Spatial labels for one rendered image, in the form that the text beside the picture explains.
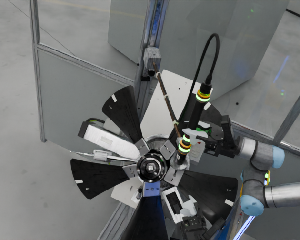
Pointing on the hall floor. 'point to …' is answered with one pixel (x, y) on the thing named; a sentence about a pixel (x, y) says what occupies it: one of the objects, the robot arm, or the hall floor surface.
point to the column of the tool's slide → (140, 102)
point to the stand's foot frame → (170, 224)
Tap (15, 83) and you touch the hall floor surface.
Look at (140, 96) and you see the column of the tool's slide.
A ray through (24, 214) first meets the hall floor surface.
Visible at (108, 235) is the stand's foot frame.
